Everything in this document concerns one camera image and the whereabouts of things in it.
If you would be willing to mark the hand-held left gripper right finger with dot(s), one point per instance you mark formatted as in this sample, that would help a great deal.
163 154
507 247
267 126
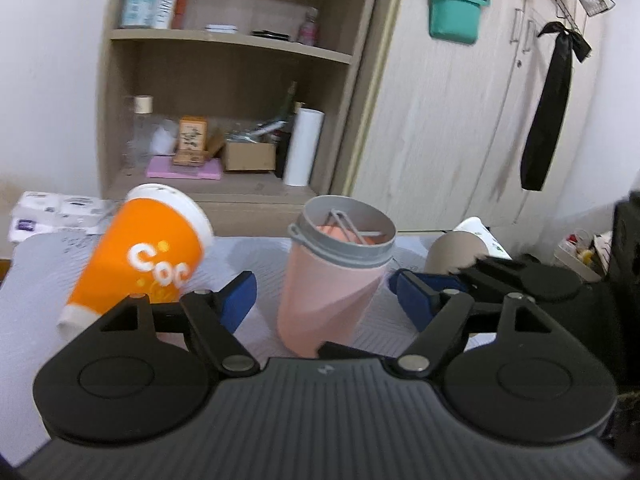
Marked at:
414 302

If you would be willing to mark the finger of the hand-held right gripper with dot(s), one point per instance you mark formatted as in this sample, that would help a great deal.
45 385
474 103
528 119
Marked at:
480 272

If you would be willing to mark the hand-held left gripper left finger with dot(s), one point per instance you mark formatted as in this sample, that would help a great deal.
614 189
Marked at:
239 300

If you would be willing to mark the brown paper cup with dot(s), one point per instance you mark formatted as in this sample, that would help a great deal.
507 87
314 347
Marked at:
452 250

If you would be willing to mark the pink cup with grey rim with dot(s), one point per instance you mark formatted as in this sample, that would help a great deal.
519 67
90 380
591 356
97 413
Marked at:
325 295

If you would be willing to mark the orange paper cup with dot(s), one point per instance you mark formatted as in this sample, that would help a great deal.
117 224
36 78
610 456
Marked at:
135 260

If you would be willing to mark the white tray with small items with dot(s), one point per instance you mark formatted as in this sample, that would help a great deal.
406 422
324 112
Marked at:
582 252

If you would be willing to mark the pink flat box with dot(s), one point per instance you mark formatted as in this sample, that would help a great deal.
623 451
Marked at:
180 170

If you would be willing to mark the small cardboard box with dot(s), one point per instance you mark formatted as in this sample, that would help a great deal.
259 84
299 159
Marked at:
249 156

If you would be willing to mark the light wooden wardrobe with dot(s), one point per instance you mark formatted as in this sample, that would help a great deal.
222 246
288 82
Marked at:
440 125

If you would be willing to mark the white paper roll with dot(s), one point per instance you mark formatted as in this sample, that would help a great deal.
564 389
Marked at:
302 147

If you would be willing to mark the brown printed carton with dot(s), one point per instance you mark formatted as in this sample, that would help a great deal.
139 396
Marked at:
191 140

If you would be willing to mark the dark glass bottle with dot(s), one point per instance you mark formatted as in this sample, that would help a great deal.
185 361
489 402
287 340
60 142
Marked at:
285 135

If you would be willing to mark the black ribbon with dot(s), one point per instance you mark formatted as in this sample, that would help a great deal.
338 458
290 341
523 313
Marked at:
547 110

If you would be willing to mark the white tissue pack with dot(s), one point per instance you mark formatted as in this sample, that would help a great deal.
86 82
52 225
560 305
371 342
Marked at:
85 209
37 205

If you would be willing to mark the white plastic bag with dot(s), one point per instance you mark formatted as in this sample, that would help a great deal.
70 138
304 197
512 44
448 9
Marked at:
162 137

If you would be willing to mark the clear bottle with cream cap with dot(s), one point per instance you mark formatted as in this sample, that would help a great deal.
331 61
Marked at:
137 135

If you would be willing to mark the white quilted table cover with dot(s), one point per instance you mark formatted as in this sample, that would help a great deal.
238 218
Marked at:
40 285

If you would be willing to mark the wooden shelf unit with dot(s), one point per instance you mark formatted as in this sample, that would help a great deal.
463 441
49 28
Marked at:
240 75

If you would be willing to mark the teal box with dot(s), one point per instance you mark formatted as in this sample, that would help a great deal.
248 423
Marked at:
452 15

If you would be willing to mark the black flat item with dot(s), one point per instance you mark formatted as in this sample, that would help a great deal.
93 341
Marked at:
270 34

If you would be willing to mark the white flat tin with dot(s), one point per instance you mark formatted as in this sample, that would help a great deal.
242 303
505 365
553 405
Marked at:
221 28

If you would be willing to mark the pink small bottle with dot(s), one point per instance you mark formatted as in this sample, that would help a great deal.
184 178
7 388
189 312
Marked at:
308 30

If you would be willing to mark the orange small box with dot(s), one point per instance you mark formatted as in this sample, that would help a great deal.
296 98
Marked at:
180 12

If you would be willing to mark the teal and white bottle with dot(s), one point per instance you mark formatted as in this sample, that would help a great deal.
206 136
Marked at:
137 5

